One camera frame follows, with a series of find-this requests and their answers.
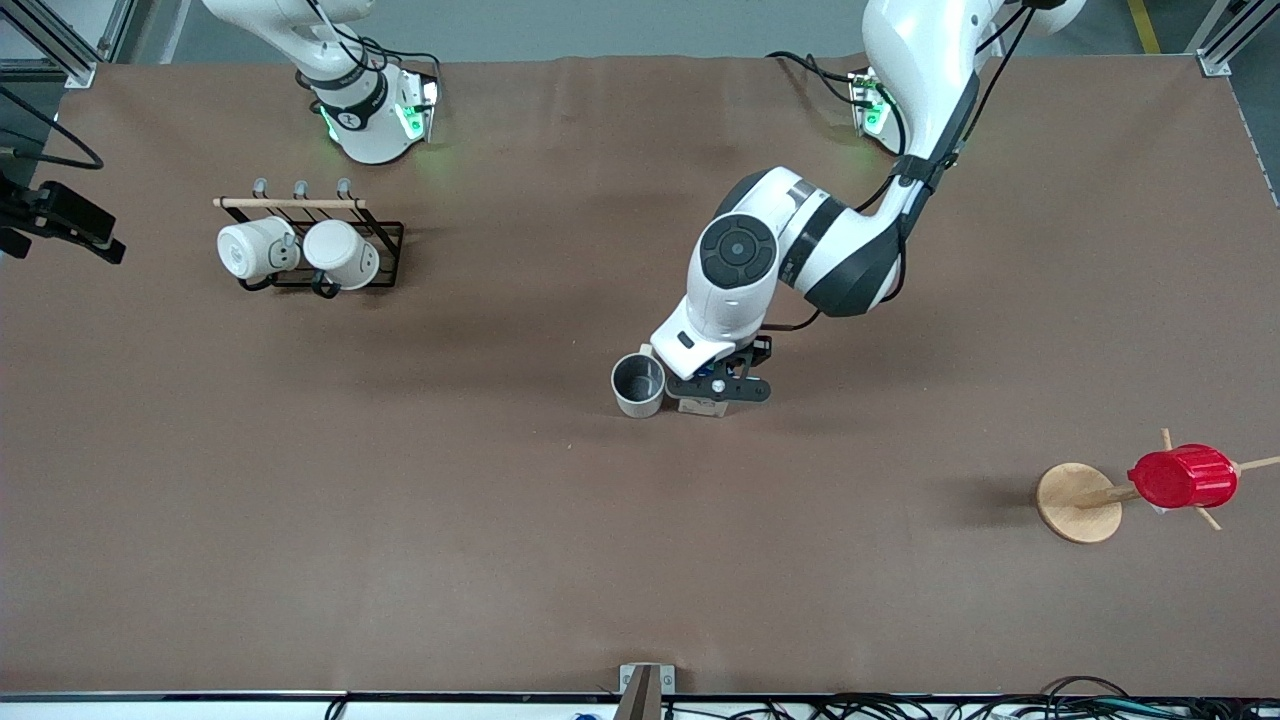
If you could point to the blue white milk carton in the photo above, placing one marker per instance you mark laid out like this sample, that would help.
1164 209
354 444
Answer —
702 407

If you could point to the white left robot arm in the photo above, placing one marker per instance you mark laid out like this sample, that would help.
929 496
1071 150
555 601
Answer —
850 260

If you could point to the grey metal cup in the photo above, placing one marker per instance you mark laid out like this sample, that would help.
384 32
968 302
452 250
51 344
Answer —
638 385

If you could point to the wooden cup tree stand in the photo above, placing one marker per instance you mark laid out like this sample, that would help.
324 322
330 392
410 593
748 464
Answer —
1078 505

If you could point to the red plastic cup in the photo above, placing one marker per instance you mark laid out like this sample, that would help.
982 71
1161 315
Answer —
1185 477

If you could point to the white mug with smiley face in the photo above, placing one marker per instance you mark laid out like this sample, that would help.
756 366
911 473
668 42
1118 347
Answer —
250 248

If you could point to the large table cover sheet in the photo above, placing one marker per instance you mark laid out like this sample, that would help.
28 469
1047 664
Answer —
500 550

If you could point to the aluminium frame post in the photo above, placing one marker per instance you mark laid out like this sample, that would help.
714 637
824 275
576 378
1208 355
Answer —
60 40
1225 40

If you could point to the grey metal table bracket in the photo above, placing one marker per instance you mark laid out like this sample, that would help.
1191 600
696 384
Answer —
645 685

